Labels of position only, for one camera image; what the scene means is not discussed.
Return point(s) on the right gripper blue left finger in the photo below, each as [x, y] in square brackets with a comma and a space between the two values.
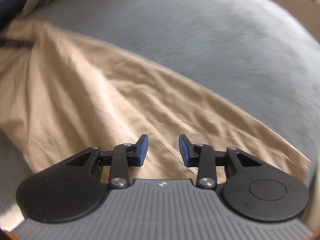
[124, 156]

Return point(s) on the beige trousers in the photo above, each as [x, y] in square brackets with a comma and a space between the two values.
[67, 92]

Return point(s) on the grey bed blanket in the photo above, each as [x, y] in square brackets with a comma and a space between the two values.
[252, 52]

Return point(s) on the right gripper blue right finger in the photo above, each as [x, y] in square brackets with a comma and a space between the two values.
[201, 156]

